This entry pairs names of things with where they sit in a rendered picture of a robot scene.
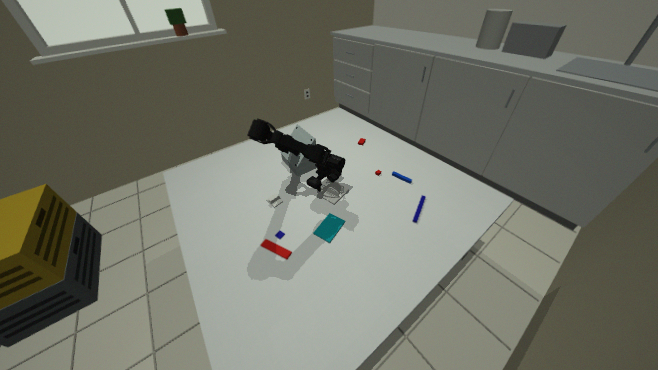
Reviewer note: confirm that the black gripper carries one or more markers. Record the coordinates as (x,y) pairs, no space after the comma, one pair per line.
(315,182)

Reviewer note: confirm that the red flat bar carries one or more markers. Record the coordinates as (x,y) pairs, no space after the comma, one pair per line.
(276,249)

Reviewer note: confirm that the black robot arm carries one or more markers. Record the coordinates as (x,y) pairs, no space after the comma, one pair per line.
(259,131)

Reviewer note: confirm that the teal flat plate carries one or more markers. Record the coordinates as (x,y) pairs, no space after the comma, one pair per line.
(328,229)

